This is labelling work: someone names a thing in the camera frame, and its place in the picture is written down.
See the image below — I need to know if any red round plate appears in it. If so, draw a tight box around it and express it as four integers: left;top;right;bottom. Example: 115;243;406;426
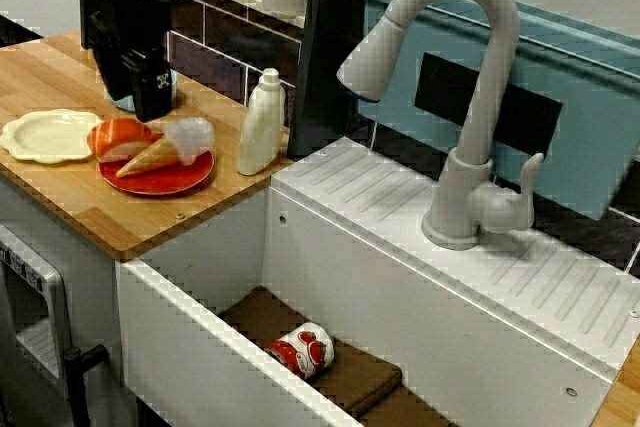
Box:
98;144;216;197

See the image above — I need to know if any grey toy faucet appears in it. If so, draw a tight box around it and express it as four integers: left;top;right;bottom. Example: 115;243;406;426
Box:
335;0;546;252

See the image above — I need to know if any toy ice cream cone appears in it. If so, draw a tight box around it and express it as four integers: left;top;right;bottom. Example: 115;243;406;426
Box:
115;116;216;179

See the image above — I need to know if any cream scalloped plate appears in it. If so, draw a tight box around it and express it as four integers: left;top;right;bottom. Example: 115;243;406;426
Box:
0;109;104;164

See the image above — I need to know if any white plastic bottle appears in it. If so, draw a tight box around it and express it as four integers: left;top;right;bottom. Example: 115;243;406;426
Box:
236;67;287;177

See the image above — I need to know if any black cabinet handle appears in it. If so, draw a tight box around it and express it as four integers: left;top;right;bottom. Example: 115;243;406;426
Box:
62;344;109;427

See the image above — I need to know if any dark vertical post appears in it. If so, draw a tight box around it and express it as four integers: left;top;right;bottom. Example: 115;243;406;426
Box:
288;0;386;158

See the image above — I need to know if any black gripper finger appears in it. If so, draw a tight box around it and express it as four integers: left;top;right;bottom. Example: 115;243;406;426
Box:
132;60;174;123
93;45;134;103

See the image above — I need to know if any white toy sink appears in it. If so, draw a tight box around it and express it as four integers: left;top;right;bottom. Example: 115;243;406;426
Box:
115;136;634;427

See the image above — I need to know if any white toy kitchen cabinet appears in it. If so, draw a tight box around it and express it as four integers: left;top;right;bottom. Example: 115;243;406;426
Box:
0;166;121;427

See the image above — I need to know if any light blue bowl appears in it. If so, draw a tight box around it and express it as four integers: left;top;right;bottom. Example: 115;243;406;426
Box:
105;70;179;113

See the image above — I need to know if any brown folded cloth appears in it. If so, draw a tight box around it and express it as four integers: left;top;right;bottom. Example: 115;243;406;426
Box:
217;286;461;427

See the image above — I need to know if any toy salmon sushi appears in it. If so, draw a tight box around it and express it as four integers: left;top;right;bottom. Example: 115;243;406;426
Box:
87;118;165;164

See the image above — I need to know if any toy appliance front panel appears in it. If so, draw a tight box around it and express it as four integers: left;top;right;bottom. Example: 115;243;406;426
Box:
0;224;76;398

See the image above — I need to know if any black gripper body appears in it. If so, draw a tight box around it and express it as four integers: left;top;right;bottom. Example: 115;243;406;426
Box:
87;0;172;68

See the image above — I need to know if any light blue plastic crate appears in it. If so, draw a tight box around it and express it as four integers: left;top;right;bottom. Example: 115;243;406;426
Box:
355;0;640;222

